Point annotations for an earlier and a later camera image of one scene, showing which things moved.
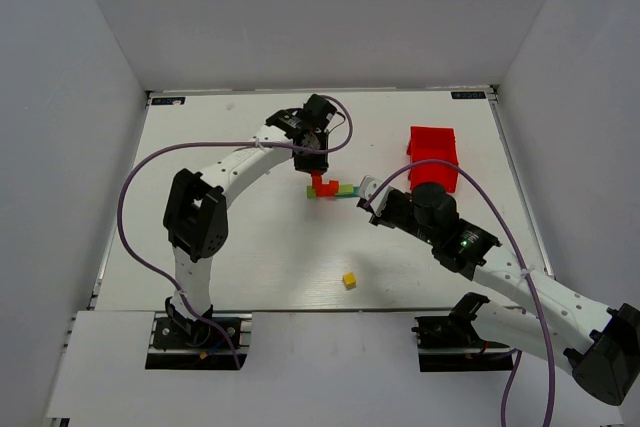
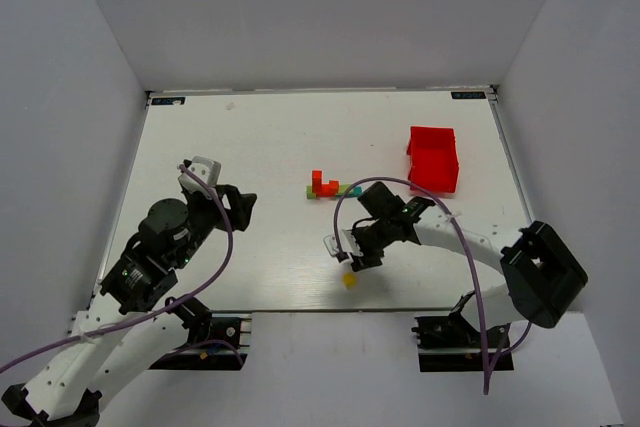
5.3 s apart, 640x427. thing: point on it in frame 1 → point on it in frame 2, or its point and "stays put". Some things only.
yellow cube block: [349, 280] stays put
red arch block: [321, 189] stays put
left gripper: [311, 163] → [231, 202]
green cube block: [310, 192] stays put
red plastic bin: [433, 144] stays put
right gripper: [382, 204] → [364, 252]
